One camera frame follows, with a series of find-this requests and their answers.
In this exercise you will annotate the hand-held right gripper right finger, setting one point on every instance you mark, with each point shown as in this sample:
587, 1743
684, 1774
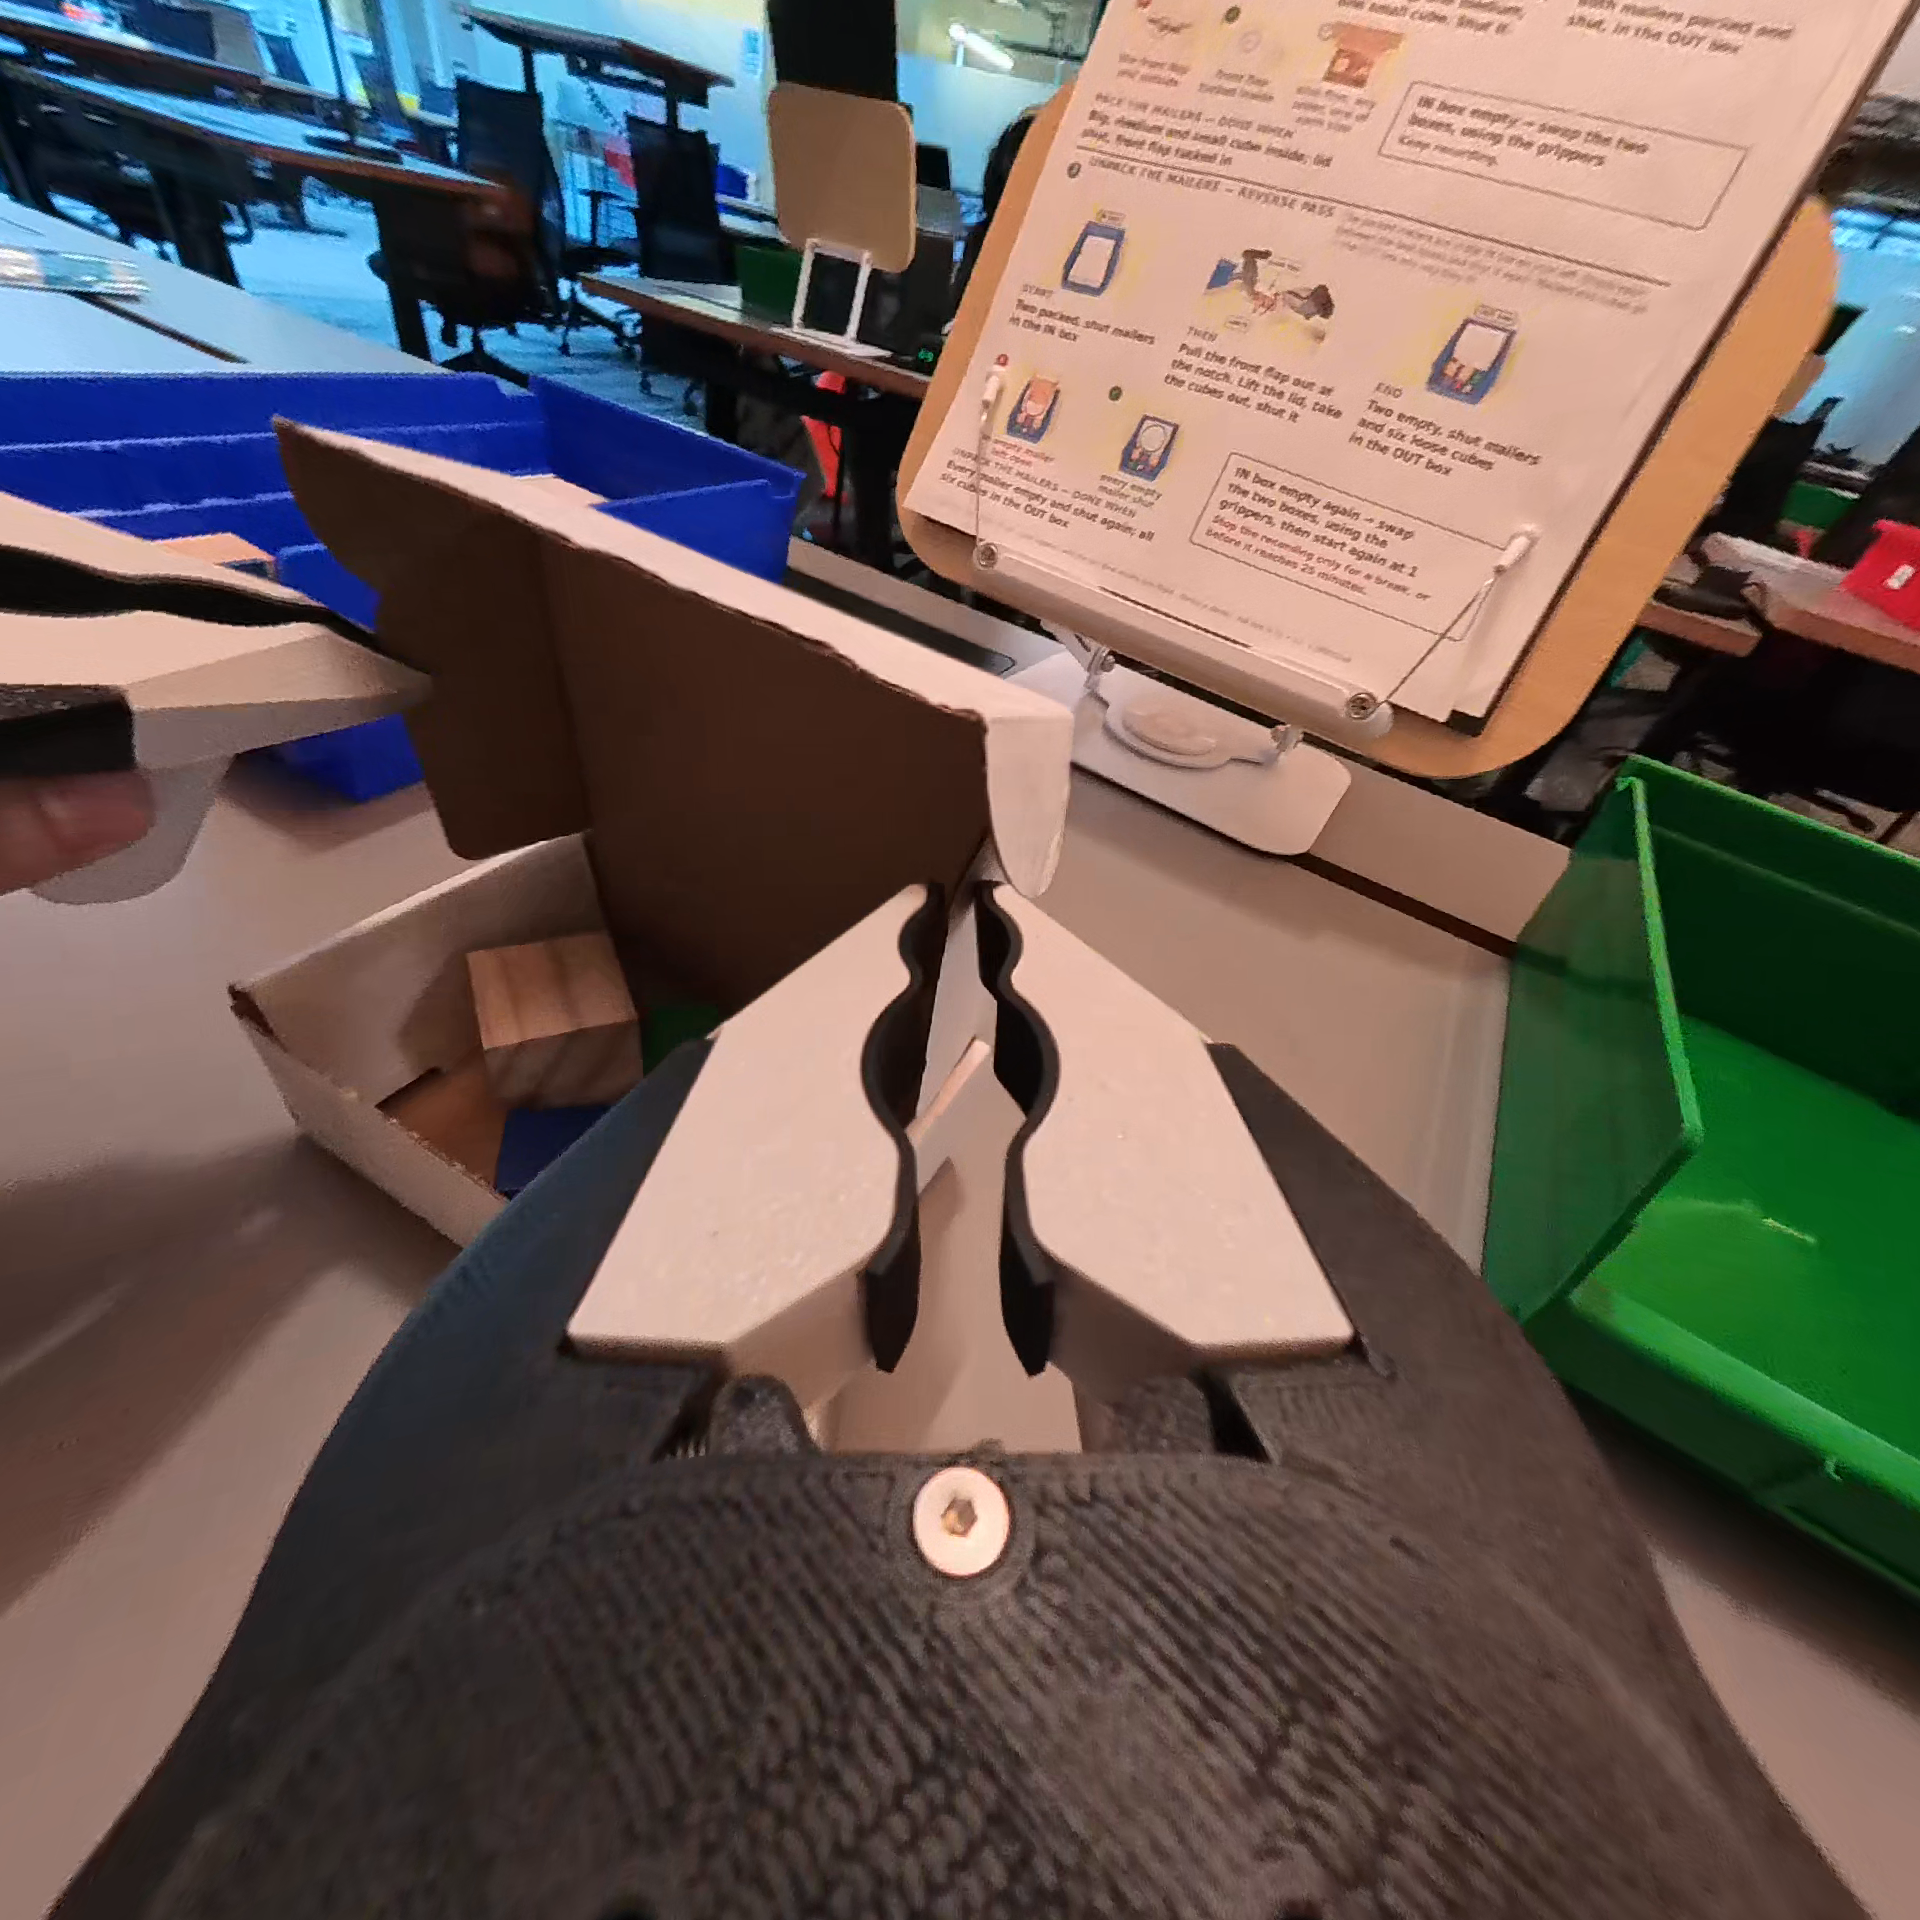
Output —
1186, 1202

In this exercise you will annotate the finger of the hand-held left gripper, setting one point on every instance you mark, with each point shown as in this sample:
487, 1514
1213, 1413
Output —
271, 691
90, 534

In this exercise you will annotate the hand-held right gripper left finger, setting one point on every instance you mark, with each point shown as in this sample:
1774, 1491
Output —
722, 1202

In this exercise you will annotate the white cardboard mailer box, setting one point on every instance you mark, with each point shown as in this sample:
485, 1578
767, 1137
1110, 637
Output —
722, 780

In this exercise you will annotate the blue plastic bin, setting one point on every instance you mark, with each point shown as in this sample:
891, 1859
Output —
662, 452

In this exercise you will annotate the green plastic bin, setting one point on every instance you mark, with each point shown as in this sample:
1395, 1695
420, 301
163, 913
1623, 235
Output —
1725, 1202

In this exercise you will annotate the dark office desk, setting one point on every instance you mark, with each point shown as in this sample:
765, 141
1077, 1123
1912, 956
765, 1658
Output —
300, 149

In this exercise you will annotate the grey desk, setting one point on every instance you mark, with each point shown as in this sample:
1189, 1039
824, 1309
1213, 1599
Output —
226, 1350

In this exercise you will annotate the brown office desk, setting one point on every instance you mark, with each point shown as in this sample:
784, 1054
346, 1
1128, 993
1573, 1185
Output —
675, 308

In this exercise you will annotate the person's left hand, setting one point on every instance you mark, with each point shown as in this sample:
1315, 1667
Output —
67, 833

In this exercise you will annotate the green cube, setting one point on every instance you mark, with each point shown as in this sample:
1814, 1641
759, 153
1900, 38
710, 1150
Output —
678, 1036

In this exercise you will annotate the blue cube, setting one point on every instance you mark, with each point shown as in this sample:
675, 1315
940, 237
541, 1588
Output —
548, 1148

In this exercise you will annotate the natural wooden cube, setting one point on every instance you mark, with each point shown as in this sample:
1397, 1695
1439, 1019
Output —
548, 1005

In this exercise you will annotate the black office chair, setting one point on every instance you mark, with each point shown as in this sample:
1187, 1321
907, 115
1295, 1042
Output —
511, 166
675, 196

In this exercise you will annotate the small wooden board stand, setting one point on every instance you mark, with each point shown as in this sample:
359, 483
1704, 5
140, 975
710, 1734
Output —
839, 182

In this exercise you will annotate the red plastic bin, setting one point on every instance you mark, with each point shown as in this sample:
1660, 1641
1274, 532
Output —
1882, 564

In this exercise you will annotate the printed instruction sheet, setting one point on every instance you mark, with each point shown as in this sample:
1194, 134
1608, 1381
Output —
1350, 226

